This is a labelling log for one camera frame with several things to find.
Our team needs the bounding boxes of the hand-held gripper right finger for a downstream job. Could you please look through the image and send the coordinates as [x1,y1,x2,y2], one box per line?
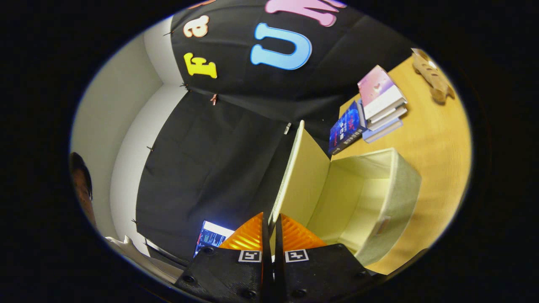
[273,213,377,303]

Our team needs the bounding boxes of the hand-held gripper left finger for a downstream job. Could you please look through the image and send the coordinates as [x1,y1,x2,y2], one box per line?
[174,212,273,303]

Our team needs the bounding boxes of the laptop computer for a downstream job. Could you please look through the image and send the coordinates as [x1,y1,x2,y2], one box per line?
[194,220,235,258]

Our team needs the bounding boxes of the black backdrop cloth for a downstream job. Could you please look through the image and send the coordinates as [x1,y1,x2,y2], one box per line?
[135,0,422,262]

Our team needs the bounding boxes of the dark blue book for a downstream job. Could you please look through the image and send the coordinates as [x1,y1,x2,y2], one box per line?
[328,100,367,156]

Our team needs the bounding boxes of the light blue book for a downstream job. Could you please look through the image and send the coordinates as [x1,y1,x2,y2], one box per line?
[362,117,404,144]

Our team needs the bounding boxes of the grey edged book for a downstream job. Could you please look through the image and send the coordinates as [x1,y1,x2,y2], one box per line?
[368,105,408,131]

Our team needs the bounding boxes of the person's head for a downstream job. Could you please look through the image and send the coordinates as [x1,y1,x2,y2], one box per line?
[69,152,98,230]

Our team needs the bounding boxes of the pink cover book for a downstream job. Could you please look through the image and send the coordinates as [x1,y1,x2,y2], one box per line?
[358,65,408,121]

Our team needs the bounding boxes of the brown plush toy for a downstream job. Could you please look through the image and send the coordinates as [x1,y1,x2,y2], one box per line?
[411,48,456,105]

